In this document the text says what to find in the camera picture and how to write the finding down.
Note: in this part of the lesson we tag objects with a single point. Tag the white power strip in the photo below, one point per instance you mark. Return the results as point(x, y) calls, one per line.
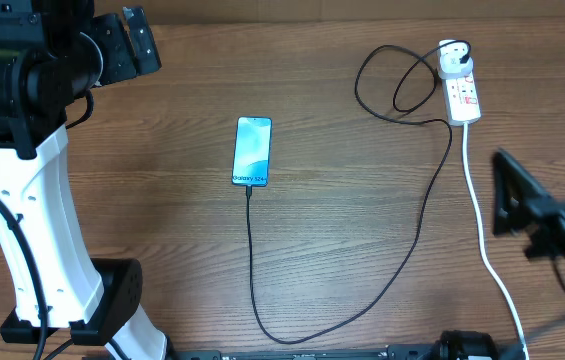
point(462, 102)

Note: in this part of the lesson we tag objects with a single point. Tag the Samsung Galaxy smartphone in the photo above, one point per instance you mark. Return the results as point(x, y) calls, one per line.
point(252, 151)

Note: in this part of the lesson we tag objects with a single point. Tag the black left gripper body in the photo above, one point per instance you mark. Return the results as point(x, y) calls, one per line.
point(117, 53)

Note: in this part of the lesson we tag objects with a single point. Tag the white charger plug adapter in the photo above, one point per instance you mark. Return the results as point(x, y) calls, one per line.
point(454, 58)

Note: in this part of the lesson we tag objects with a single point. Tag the cardboard panel at back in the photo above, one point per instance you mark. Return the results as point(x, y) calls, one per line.
point(170, 12)

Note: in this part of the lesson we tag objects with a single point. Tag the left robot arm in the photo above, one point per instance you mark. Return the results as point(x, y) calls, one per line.
point(53, 53)

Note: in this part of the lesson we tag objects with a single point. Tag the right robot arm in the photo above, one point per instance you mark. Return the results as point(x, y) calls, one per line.
point(475, 345)

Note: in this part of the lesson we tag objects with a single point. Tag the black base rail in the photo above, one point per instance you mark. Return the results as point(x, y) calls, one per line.
point(392, 352)

